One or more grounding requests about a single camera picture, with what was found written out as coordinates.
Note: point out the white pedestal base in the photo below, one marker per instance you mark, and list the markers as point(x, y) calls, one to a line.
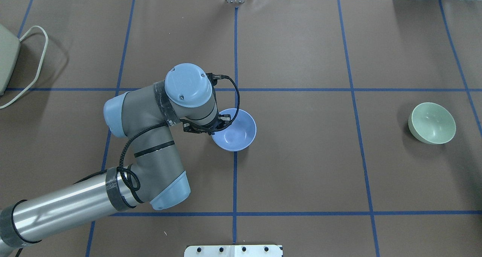
point(234, 251)

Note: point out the beige toaster appliance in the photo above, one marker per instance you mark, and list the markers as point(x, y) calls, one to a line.
point(9, 51)

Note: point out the brown table mat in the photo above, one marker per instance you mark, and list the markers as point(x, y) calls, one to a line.
point(333, 169)

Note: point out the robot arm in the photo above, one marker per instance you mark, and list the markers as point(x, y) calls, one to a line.
point(149, 169)

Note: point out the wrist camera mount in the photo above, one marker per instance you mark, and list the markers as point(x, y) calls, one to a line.
point(190, 126)

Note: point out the blue bowl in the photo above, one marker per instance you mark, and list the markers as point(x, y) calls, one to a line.
point(239, 135)

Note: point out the green bowl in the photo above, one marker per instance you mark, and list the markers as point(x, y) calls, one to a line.
point(431, 123)

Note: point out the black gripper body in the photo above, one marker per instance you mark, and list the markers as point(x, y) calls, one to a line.
point(219, 125)

